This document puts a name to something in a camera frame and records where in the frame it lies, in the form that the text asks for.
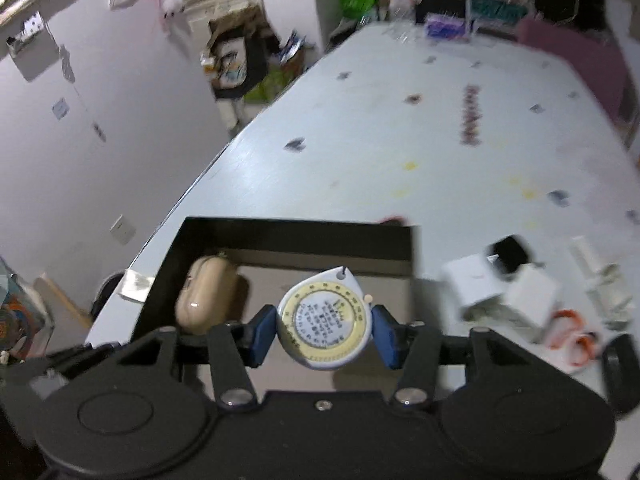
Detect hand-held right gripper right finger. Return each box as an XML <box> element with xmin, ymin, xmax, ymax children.
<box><xmin>371</xmin><ymin>305</ymin><xmax>532</xmax><ymax>408</ymax></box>

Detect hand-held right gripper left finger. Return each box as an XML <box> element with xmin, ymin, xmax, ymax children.
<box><xmin>114</xmin><ymin>305</ymin><xmax>278</xmax><ymax>408</ymax></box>

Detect round white tape measure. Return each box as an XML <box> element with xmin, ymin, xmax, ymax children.
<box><xmin>276</xmin><ymin>267</ymin><xmax>372</xmax><ymax>371</ymax></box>

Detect black box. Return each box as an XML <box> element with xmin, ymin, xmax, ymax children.
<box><xmin>132</xmin><ymin>216</ymin><xmax>419</xmax><ymax>356</ymax></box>

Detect white charger plug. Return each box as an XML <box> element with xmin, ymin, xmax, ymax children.
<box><xmin>500</xmin><ymin>265</ymin><xmax>559</xmax><ymax>344</ymax></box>

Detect orange handled scissors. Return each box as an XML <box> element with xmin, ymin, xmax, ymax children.
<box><xmin>545</xmin><ymin>310</ymin><xmax>602</xmax><ymax>372</ymax></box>

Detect white plastic bracket part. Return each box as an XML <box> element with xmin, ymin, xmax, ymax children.
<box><xmin>567</xmin><ymin>235</ymin><xmax>634</xmax><ymax>332</ymax></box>

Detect black earbuds case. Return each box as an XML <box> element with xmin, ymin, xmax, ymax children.
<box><xmin>602</xmin><ymin>332</ymin><xmax>640</xmax><ymax>416</ymax></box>

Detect beige earbuds case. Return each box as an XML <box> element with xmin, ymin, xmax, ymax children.
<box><xmin>174</xmin><ymin>255</ymin><xmax>242</xmax><ymax>335</ymax></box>

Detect white charger with dot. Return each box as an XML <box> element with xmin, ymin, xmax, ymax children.
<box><xmin>440</xmin><ymin>255</ymin><xmax>507</xmax><ymax>312</ymax></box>

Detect clear tape piece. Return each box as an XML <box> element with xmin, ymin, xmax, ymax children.
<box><xmin>120</xmin><ymin>269</ymin><xmax>154</xmax><ymax>304</ymax></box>

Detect black smart watch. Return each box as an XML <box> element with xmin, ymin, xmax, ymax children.
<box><xmin>485</xmin><ymin>235</ymin><xmax>534</xmax><ymax>281</ymax></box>

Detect printed tote bag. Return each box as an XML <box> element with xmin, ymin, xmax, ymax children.
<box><xmin>207</xmin><ymin>15</ymin><xmax>269</xmax><ymax>102</ymax></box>

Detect purple tissue packet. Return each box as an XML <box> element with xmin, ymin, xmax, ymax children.
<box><xmin>425</xmin><ymin>15</ymin><xmax>469</xmax><ymax>41</ymax></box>

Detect green plastic bag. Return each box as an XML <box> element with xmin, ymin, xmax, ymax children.
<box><xmin>339</xmin><ymin>0</ymin><xmax>379</xmax><ymax>19</ymax></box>

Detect pink chair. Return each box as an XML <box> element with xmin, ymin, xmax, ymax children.
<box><xmin>517</xmin><ymin>17</ymin><xmax>634</xmax><ymax>126</ymax></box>

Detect teal plate sign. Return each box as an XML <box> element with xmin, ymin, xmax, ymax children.
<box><xmin>470</xmin><ymin>0</ymin><xmax>529</xmax><ymax>22</ymax></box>

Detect white wall socket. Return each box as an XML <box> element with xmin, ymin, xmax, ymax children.
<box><xmin>109</xmin><ymin>215</ymin><xmax>137</xmax><ymax>246</ymax></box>

